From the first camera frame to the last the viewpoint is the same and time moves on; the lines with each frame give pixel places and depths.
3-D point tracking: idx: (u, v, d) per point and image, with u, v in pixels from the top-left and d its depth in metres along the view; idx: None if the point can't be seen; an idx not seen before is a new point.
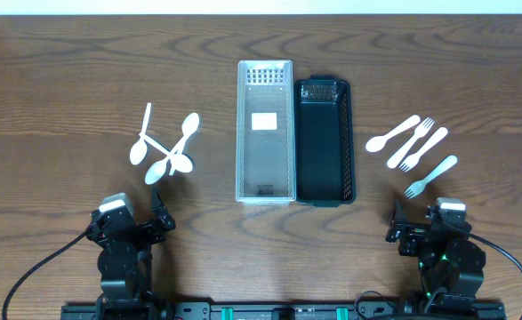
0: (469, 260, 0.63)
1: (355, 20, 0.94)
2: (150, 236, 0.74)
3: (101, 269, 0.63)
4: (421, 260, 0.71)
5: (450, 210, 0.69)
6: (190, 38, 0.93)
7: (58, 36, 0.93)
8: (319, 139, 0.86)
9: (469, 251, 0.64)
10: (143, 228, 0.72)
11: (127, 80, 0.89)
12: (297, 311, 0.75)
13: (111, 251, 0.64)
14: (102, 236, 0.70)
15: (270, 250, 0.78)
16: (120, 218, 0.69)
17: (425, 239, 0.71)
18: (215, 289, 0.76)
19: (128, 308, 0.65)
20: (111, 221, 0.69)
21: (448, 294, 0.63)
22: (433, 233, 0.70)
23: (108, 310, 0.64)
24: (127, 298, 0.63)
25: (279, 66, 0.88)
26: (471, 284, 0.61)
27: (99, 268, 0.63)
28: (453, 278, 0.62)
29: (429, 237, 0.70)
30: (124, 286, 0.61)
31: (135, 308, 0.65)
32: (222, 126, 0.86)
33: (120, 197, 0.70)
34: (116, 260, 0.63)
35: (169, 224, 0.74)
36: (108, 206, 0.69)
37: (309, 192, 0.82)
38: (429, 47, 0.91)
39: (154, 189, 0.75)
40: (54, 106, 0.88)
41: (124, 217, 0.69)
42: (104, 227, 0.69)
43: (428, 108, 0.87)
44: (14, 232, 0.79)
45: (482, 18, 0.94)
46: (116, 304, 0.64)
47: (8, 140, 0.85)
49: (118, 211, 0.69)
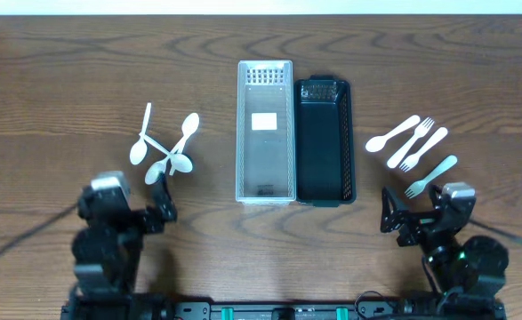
0: (490, 260, 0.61)
1: (354, 20, 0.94)
2: (138, 222, 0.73)
3: (75, 257, 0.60)
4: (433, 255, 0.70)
5: (461, 199, 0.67)
6: (190, 37, 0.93)
7: (58, 36, 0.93)
8: (319, 139, 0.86)
9: (490, 254, 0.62)
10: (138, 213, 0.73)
11: (127, 80, 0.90)
12: (298, 311, 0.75)
13: (89, 235, 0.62)
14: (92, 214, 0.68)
15: (270, 250, 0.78)
16: (112, 197, 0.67)
17: (431, 230, 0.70)
18: (215, 289, 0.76)
19: (106, 301, 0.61)
20: (100, 199, 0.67)
21: (464, 294, 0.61)
22: (443, 224, 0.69)
23: (84, 302, 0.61)
24: (105, 288, 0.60)
25: (279, 66, 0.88)
26: (489, 285, 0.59)
27: (74, 254, 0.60)
28: (471, 276, 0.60)
29: (436, 228, 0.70)
30: (99, 273, 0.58)
31: (113, 300, 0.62)
32: (222, 126, 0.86)
33: (116, 176, 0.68)
34: (92, 245, 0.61)
35: (169, 214, 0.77)
36: (100, 183, 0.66)
37: (309, 192, 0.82)
38: (429, 47, 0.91)
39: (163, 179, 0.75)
40: (54, 106, 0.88)
41: (117, 197, 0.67)
42: (93, 205, 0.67)
43: (427, 108, 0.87)
44: (14, 232, 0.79)
45: (482, 18, 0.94)
46: (92, 295, 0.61)
47: (7, 140, 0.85)
49: (110, 190, 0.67)
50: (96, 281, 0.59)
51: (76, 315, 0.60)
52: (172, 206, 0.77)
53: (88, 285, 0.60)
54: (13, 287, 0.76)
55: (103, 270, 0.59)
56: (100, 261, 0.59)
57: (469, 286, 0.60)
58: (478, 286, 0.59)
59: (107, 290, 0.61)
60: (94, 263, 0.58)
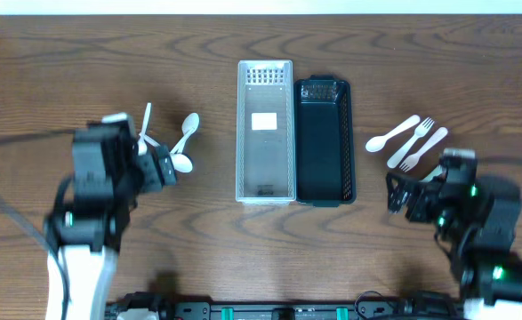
0: (502, 188, 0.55)
1: (354, 20, 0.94)
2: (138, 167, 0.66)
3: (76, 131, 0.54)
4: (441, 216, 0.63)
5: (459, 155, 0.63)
6: (190, 37, 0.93)
7: (58, 36, 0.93)
8: (318, 139, 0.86)
9: (499, 180, 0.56)
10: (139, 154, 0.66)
11: (127, 80, 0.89)
12: (298, 311, 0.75)
13: (99, 124, 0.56)
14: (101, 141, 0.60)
15: (270, 250, 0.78)
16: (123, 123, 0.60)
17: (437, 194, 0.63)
18: (215, 289, 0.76)
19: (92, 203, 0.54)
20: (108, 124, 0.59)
21: (482, 232, 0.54)
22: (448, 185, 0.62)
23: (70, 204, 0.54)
24: (99, 180, 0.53)
25: (279, 66, 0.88)
26: (507, 210, 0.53)
27: (76, 132, 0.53)
28: (485, 209, 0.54)
29: (442, 192, 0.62)
30: (96, 155, 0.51)
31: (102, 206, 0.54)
32: (222, 126, 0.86)
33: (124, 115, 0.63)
34: (99, 129, 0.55)
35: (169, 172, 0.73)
36: (111, 118, 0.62)
37: (309, 192, 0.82)
38: (429, 47, 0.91)
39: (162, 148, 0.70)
40: (54, 105, 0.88)
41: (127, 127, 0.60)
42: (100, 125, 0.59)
43: (428, 108, 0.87)
44: (14, 232, 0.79)
45: (482, 17, 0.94)
46: (82, 193, 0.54)
47: (7, 140, 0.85)
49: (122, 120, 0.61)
50: (96, 178, 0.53)
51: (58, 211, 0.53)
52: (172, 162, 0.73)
53: (84, 176, 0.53)
54: (13, 287, 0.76)
55: (103, 156, 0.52)
56: (103, 152, 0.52)
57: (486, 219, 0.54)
58: (493, 215, 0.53)
59: (106, 189, 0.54)
60: (96, 144, 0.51)
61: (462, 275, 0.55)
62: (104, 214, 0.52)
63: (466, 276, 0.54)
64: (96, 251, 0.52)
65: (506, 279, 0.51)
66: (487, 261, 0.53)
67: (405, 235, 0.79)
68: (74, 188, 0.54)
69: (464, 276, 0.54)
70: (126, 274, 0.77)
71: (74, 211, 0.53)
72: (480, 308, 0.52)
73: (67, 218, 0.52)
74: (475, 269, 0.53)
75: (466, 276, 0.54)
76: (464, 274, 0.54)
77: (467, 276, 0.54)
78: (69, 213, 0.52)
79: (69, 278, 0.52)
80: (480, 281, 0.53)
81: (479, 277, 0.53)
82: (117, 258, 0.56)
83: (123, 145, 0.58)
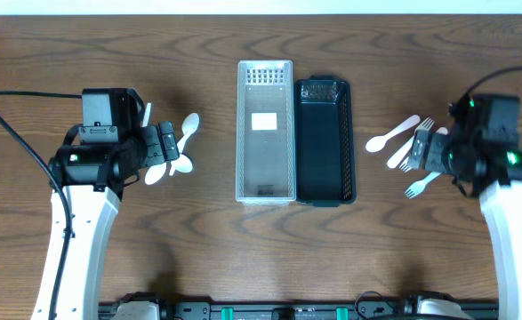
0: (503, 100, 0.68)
1: (355, 20, 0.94)
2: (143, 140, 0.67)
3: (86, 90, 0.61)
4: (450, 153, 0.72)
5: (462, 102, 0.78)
6: (190, 37, 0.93)
7: (58, 36, 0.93)
8: (318, 139, 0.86)
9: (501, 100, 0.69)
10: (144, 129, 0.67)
11: (127, 80, 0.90)
12: (297, 311, 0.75)
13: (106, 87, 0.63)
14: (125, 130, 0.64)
15: (270, 250, 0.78)
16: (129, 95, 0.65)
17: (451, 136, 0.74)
18: (215, 289, 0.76)
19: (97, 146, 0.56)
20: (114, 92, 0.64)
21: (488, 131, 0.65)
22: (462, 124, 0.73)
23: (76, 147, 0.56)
24: (104, 126, 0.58)
25: (279, 66, 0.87)
26: (500, 111, 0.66)
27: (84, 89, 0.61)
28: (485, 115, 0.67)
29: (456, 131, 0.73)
30: (104, 100, 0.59)
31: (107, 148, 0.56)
32: (222, 127, 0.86)
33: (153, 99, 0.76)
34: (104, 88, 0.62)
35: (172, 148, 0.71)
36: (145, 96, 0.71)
37: (309, 192, 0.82)
38: (429, 47, 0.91)
39: (164, 124, 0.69)
40: (54, 105, 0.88)
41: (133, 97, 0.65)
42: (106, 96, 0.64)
43: (428, 108, 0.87)
44: (14, 233, 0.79)
45: (482, 17, 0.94)
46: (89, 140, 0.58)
47: (7, 140, 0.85)
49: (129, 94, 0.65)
50: (102, 124, 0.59)
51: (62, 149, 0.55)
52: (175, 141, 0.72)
53: (92, 124, 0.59)
54: (13, 287, 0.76)
55: (108, 100, 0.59)
56: (110, 100, 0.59)
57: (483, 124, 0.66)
58: (490, 118, 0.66)
59: (111, 136, 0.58)
60: (104, 92, 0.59)
61: (476, 169, 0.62)
62: (107, 156, 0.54)
63: (478, 168, 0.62)
64: (99, 188, 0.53)
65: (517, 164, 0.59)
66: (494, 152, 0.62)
67: (405, 235, 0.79)
68: (81, 135, 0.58)
69: (477, 167, 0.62)
70: (126, 274, 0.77)
71: (79, 150, 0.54)
72: (498, 191, 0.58)
73: (71, 156, 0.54)
74: (487, 160, 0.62)
75: (479, 168, 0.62)
76: (476, 166, 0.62)
77: (479, 168, 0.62)
78: (76, 154, 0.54)
79: (72, 211, 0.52)
80: (493, 167, 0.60)
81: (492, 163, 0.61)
82: (120, 202, 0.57)
83: (130, 105, 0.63)
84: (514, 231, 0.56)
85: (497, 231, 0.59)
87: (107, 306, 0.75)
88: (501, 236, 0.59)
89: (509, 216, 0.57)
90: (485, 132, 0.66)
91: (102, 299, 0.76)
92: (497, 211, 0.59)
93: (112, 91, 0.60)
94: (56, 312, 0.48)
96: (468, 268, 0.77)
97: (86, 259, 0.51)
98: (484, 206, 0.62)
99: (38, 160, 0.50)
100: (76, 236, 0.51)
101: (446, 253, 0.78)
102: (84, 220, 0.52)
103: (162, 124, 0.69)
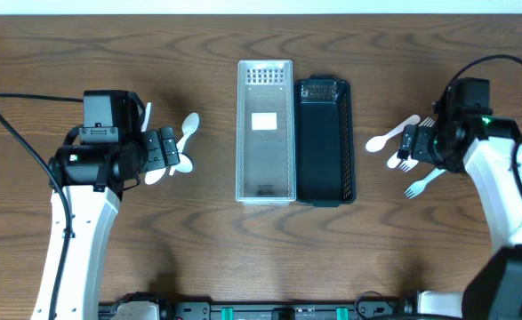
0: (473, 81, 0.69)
1: (355, 20, 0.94)
2: (144, 144, 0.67)
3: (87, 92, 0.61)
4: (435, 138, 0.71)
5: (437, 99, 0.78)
6: (190, 37, 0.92)
7: (57, 36, 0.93)
8: (318, 139, 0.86)
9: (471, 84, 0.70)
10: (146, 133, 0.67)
11: (127, 80, 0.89)
12: (297, 311, 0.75)
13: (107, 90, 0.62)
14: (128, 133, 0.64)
15: (270, 250, 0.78)
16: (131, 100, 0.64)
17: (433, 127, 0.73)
18: (215, 289, 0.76)
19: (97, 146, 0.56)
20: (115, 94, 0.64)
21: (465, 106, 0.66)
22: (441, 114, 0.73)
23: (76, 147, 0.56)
24: (105, 128, 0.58)
25: (279, 66, 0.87)
26: (474, 83, 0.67)
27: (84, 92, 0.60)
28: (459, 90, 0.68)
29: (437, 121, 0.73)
30: (106, 101, 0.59)
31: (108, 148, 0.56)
32: (222, 126, 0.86)
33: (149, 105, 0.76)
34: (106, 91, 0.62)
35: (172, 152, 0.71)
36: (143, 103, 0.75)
37: (309, 192, 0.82)
38: (430, 47, 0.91)
39: (164, 130, 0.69)
40: (53, 105, 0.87)
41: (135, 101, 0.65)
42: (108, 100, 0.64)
43: (428, 108, 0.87)
44: (14, 233, 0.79)
45: (483, 17, 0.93)
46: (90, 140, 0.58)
47: (7, 140, 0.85)
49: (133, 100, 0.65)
50: (103, 126, 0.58)
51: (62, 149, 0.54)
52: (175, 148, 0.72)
53: (93, 125, 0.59)
54: (13, 287, 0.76)
55: (109, 103, 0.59)
56: (112, 101, 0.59)
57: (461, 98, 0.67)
58: (467, 92, 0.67)
59: (112, 137, 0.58)
60: (106, 94, 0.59)
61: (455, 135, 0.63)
62: (107, 156, 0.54)
63: (459, 133, 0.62)
64: (99, 188, 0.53)
65: (491, 123, 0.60)
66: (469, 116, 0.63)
67: (405, 235, 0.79)
68: (81, 136, 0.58)
69: (457, 134, 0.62)
70: (126, 274, 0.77)
71: (79, 150, 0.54)
72: (483, 148, 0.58)
73: (72, 156, 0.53)
74: (464, 124, 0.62)
75: (459, 133, 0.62)
76: (456, 132, 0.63)
77: (460, 134, 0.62)
78: (76, 154, 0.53)
79: (72, 212, 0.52)
80: (471, 130, 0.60)
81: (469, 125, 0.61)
82: (119, 203, 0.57)
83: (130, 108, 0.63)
84: (496, 172, 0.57)
85: (480, 180, 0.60)
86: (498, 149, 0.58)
87: (107, 306, 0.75)
88: (485, 184, 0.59)
89: (487, 162, 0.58)
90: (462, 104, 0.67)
91: (102, 299, 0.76)
92: (475, 162, 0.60)
93: (113, 92, 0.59)
94: (56, 312, 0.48)
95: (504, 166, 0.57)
96: (468, 268, 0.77)
97: (86, 259, 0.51)
98: (466, 166, 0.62)
99: (39, 160, 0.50)
100: (76, 236, 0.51)
101: (447, 253, 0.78)
102: (84, 220, 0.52)
103: (162, 131, 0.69)
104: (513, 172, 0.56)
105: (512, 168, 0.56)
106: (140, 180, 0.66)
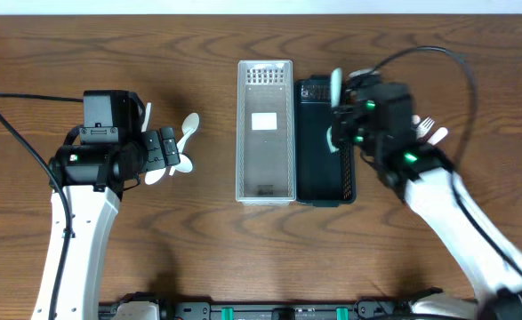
0: (395, 108, 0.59)
1: (355, 20, 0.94)
2: (144, 144, 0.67)
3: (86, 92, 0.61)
4: (358, 135, 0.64)
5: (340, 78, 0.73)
6: (189, 37, 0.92)
7: (56, 36, 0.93)
8: (317, 139, 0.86)
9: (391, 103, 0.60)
10: (148, 134, 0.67)
11: (127, 80, 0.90)
12: (297, 311, 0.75)
13: (106, 91, 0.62)
14: (135, 135, 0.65)
15: (270, 250, 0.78)
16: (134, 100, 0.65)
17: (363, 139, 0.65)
18: (215, 289, 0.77)
19: (98, 146, 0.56)
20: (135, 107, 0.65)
21: (389, 134, 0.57)
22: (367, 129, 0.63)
23: (76, 146, 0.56)
24: (107, 127, 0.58)
25: (279, 66, 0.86)
26: (395, 103, 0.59)
27: (85, 93, 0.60)
28: (382, 114, 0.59)
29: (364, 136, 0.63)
30: (108, 101, 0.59)
31: (109, 146, 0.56)
32: (222, 127, 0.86)
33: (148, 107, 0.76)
34: (105, 92, 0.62)
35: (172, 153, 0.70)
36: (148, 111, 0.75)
37: (309, 193, 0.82)
38: (429, 47, 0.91)
39: (166, 130, 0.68)
40: (53, 105, 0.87)
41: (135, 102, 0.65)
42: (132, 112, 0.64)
43: (428, 108, 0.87)
44: (13, 234, 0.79)
45: (484, 17, 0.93)
46: (90, 141, 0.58)
47: (4, 140, 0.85)
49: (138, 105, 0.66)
50: (103, 125, 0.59)
51: (62, 150, 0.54)
52: (176, 151, 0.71)
53: (93, 125, 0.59)
54: (13, 288, 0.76)
55: (110, 103, 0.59)
56: (112, 102, 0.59)
57: (385, 125, 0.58)
58: (387, 120, 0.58)
59: (112, 137, 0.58)
60: (106, 93, 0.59)
61: (389, 179, 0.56)
62: (107, 156, 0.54)
63: (390, 179, 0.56)
64: (99, 188, 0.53)
65: (417, 162, 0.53)
66: (398, 155, 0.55)
67: (405, 235, 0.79)
68: (82, 136, 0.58)
69: (390, 178, 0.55)
70: (126, 275, 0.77)
71: (79, 150, 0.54)
72: (415, 189, 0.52)
73: (72, 156, 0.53)
74: (395, 167, 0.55)
75: (392, 178, 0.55)
76: (390, 177, 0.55)
77: (393, 178, 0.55)
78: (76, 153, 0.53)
79: (72, 211, 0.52)
80: (405, 177, 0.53)
81: (403, 174, 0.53)
82: (119, 203, 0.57)
83: (131, 108, 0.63)
84: (437, 208, 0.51)
85: (429, 215, 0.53)
86: (433, 185, 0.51)
87: (106, 306, 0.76)
88: (435, 220, 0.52)
89: (421, 197, 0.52)
90: (389, 136, 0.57)
91: (102, 298, 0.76)
92: (413, 197, 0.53)
93: (112, 92, 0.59)
94: (56, 311, 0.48)
95: (444, 198, 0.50)
96: None
97: (86, 258, 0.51)
98: (413, 207, 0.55)
99: (39, 160, 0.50)
100: (76, 236, 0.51)
101: (446, 252, 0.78)
102: (84, 220, 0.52)
103: (164, 132, 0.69)
104: (458, 207, 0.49)
105: (456, 202, 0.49)
106: (140, 181, 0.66)
